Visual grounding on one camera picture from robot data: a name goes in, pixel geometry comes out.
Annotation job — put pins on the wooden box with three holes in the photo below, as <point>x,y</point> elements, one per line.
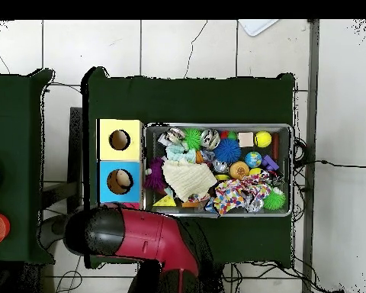
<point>134,152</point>

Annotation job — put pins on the dark green tablecloth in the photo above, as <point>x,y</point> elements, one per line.
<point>186,100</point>
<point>15,122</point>

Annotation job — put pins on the polka dot cloth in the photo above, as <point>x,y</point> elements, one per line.
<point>227,195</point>
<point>257,184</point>

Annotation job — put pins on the crushed silver drink can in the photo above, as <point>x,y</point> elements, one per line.
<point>174,135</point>
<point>209,139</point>

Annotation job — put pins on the mint knitted cloth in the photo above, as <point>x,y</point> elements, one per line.
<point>178,152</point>

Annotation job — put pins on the yellow ball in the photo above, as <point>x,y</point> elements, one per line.
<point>263,139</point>

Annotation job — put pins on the grey rounded base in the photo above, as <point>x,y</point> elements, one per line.
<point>48,229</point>

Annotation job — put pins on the large blue spiky ball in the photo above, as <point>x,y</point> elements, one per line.
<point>228,150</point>

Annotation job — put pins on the green spiky rubber ball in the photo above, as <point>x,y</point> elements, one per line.
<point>192,138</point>
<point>274,200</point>

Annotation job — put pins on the white tray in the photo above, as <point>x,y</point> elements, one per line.
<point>256,26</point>

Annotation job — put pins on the purple spiky toy creature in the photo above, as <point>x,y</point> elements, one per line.
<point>155,175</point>

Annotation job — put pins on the black upright panel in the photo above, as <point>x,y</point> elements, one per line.
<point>76,152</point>

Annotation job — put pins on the cream knitted cloth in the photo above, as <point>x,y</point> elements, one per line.
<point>189,180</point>

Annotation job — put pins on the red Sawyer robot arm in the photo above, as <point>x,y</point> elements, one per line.
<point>146,235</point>

